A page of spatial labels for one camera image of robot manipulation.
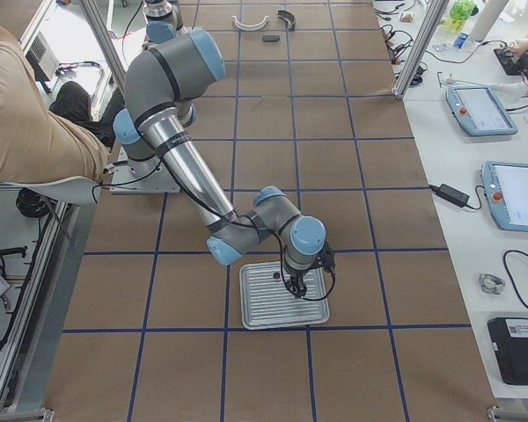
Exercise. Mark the aluminium frame post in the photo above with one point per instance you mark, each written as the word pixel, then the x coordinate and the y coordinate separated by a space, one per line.
pixel 427 29

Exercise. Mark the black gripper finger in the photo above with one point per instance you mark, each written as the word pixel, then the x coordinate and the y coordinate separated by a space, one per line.
pixel 292 288
pixel 301 289

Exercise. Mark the black brake pad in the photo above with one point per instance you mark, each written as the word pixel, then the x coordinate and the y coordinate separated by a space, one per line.
pixel 270 38

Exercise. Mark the white curved plastic part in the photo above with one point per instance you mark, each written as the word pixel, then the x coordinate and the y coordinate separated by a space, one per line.
pixel 254 27

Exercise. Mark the far teach pendant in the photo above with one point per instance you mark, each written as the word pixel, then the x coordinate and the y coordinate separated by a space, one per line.
pixel 479 111

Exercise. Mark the green bottle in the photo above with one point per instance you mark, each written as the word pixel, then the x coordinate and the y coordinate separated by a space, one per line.
pixel 460 12

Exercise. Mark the olive metal brake shoe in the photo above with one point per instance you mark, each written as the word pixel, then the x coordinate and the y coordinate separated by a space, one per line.
pixel 288 18

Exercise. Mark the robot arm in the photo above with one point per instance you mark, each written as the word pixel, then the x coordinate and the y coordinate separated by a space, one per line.
pixel 176 67

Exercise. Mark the person in beige shirt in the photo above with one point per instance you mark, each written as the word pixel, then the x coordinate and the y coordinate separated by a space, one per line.
pixel 44 143

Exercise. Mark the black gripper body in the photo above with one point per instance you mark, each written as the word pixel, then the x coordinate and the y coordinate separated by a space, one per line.
pixel 296 280

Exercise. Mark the black laptop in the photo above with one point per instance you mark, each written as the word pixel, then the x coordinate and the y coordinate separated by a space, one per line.
pixel 509 338

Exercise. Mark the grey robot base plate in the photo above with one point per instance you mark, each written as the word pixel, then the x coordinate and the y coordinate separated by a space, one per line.
pixel 147 177

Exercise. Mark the teach pendant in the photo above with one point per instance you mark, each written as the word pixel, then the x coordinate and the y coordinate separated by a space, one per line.
pixel 479 111
pixel 506 190

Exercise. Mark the black power adapter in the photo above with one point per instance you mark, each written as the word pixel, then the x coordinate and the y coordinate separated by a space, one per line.
pixel 450 194

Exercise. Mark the roll of tape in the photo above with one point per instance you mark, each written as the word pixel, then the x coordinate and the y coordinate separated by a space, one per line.
pixel 491 284

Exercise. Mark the near teach pendant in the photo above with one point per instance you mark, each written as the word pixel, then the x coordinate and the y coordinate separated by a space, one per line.
pixel 506 190

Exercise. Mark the silver ribbed metal tray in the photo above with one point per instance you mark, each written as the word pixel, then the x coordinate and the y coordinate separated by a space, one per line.
pixel 267 304

